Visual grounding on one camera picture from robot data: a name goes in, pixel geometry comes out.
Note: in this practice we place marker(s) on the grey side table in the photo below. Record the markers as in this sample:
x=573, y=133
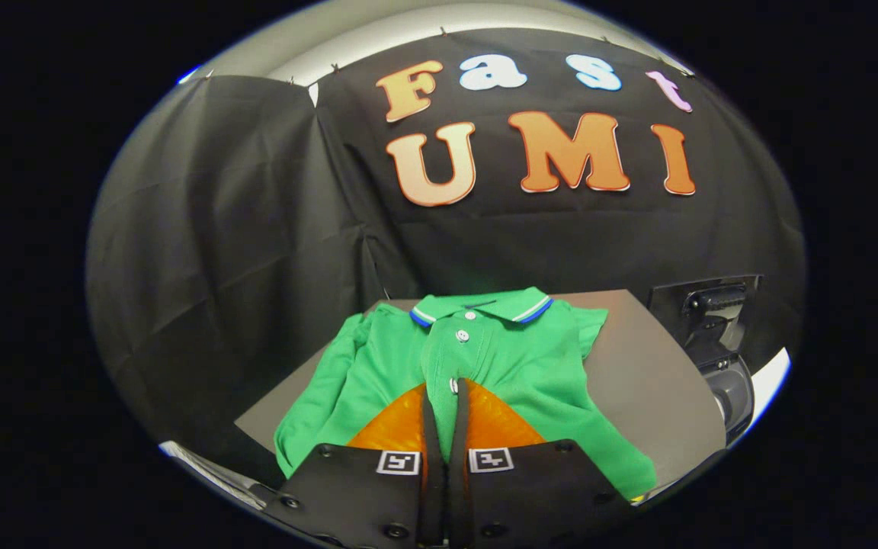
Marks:
x=652, y=381

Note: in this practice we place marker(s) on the green polo shirt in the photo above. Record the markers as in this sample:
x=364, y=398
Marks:
x=530, y=358

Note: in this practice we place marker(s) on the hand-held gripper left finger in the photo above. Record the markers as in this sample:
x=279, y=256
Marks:
x=430, y=457

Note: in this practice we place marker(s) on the dark transparent washing machine lid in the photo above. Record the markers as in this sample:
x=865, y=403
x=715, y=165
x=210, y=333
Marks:
x=668, y=305

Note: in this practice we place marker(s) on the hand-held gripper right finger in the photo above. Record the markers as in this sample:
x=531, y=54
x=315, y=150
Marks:
x=460, y=457

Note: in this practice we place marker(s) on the white side table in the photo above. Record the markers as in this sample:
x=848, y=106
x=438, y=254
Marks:
x=773, y=381

